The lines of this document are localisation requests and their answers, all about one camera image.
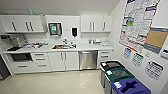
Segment green lid bin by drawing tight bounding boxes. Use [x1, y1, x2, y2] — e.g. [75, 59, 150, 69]
[99, 60, 125, 89]

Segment teal bottle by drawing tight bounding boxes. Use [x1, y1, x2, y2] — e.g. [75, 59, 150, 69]
[29, 8, 34, 16]

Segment large colourful wall poster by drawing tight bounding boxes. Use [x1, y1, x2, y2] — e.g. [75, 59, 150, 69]
[118, 0, 161, 54]

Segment blue-lid trash bin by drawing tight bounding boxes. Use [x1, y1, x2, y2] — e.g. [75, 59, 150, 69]
[111, 78, 152, 94]

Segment narrow white drawer unit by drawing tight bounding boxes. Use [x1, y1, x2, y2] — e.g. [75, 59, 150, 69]
[97, 49, 115, 70]

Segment small blue wall sign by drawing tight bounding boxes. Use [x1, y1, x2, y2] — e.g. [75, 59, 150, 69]
[123, 47, 132, 60]

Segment black built-in microwave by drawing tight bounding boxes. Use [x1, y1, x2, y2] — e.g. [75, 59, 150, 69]
[8, 53, 33, 63]

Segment chrome sink faucet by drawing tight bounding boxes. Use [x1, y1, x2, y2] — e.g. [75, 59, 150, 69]
[61, 37, 70, 46]

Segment wide white drawer unit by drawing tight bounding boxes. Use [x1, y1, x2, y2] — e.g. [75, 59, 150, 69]
[30, 52, 52, 73]

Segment steel sink basin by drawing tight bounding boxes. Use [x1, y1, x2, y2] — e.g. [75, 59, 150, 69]
[52, 43, 77, 51]

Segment blue white dish soap bottle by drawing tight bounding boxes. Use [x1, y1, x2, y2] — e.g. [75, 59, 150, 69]
[88, 38, 93, 45]

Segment stainless steel dishwasher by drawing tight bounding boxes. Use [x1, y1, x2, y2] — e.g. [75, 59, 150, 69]
[78, 50, 99, 71]

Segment small black wall sign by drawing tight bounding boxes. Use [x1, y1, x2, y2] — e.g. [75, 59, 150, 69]
[144, 59, 165, 81]

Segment steel paper towel dispenser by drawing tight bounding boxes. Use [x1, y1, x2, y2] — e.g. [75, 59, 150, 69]
[48, 22, 63, 37]

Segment black wall soap dispenser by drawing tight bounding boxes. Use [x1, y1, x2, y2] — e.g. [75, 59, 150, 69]
[71, 27, 78, 38]

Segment dark coffee machine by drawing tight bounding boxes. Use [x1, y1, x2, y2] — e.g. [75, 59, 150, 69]
[8, 34, 23, 51]

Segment stainless steel refrigerator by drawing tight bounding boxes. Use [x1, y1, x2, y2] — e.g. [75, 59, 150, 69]
[0, 53, 10, 81]

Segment white two-door base cabinet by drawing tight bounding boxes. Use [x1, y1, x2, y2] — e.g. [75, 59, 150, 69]
[48, 51, 80, 72]

